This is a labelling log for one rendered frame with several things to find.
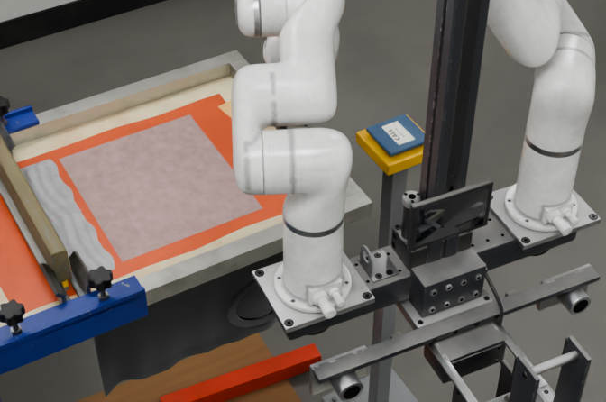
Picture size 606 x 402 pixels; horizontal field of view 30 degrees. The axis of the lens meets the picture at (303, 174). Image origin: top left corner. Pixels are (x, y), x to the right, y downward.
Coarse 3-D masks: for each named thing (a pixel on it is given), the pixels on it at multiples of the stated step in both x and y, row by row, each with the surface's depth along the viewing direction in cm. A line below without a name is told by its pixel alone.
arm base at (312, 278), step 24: (288, 240) 174; (312, 240) 171; (336, 240) 173; (288, 264) 177; (312, 264) 174; (336, 264) 177; (288, 288) 181; (312, 288) 177; (336, 288) 179; (312, 312) 179
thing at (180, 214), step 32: (224, 160) 234; (160, 192) 227; (192, 192) 227; (224, 192) 227; (96, 224) 220; (128, 224) 220; (160, 224) 220; (192, 224) 220; (224, 224) 220; (0, 256) 214; (32, 256) 214; (128, 256) 214; (160, 256) 214; (32, 288) 208
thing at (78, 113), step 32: (192, 64) 254; (224, 64) 254; (96, 96) 245; (128, 96) 245; (160, 96) 250; (32, 128) 238; (64, 128) 242; (288, 128) 237; (352, 192) 222; (224, 256) 209; (256, 256) 212; (160, 288) 204
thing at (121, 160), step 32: (128, 128) 242; (160, 128) 242; (192, 128) 242; (224, 128) 242; (32, 160) 234; (64, 160) 234; (96, 160) 234; (128, 160) 234; (160, 160) 234; (192, 160) 234; (96, 192) 227; (128, 192) 227; (0, 224) 220
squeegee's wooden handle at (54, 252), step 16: (0, 144) 222; (0, 160) 219; (0, 176) 223; (16, 176) 215; (16, 192) 212; (32, 192) 212; (32, 208) 208; (32, 224) 207; (48, 224) 205; (48, 240) 202; (48, 256) 203; (64, 256) 201; (64, 272) 204
